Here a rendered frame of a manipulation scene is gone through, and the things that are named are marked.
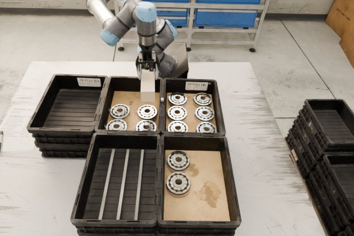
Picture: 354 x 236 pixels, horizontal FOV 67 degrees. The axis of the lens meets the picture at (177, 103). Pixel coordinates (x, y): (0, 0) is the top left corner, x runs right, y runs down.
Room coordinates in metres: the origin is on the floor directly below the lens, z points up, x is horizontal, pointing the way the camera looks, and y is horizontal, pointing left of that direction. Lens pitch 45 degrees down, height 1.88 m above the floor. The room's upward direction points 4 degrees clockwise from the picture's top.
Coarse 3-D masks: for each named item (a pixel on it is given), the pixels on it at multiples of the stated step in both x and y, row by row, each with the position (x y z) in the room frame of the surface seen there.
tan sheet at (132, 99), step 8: (120, 96) 1.09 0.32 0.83; (128, 96) 1.09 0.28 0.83; (136, 96) 1.10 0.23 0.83; (112, 104) 1.02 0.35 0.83; (128, 104) 1.03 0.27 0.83; (136, 104) 1.03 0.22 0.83; (144, 104) 1.04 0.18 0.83; (152, 104) 1.04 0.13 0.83; (128, 120) 0.91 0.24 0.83; (136, 120) 0.92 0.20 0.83; (128, 128) 0.86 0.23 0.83
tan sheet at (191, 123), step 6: (186, 96) 1.13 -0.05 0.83; (192, 96) 1.13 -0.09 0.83; (192, 102) 1.08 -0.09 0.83; (168, 108) 1.02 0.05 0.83; (186, 108) 1.04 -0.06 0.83; (192, 108) 1.04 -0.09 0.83; (210, 108) 1.05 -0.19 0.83; (192, 114) 0.99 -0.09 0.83; (168, 120) 0.94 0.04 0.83; (186, 120) 0.95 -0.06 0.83; (192, 120) 0.95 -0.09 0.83; (192, 126) 0.91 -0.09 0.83; (216, 126) 0.92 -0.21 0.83
